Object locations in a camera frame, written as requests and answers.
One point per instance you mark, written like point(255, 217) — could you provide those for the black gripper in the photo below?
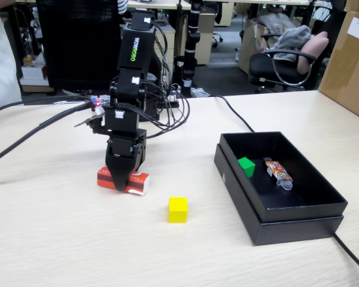
point(122, 140)

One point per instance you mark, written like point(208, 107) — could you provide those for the red and white carton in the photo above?
point(137, 182)

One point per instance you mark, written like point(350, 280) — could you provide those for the yellow wooden cube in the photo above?
point(178, 210)

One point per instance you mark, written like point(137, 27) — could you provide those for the green wooden cube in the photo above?
point(247, 167)

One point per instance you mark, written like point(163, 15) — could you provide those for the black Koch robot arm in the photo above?
point(131, 48)

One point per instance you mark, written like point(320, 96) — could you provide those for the open black cardboard box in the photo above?
point(302, 209)

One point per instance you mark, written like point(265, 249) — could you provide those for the large brown cardboard box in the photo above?
point(347, 68)

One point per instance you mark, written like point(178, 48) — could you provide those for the controller board with pink light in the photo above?
point(97, 103)

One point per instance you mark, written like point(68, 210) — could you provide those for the stack of white boxes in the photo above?
point(33, 73)

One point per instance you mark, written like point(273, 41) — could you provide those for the beige office cabinet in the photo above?
point(205, 39)

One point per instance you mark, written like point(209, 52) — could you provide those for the colourful candy packet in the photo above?
point(276, 170)

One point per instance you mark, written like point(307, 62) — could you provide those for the black pole with white bands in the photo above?
point(192, 30)

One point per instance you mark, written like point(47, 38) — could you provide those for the person in striped shirt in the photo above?
point(122, 6)

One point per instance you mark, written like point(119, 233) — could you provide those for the black office armchair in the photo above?
point(260, 64)

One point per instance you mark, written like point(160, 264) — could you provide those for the grey cloth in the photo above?
point(293, 39)

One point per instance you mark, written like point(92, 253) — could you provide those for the pink cushion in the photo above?
point(314, 48)

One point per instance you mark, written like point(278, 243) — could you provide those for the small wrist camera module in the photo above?
point(97, 124)

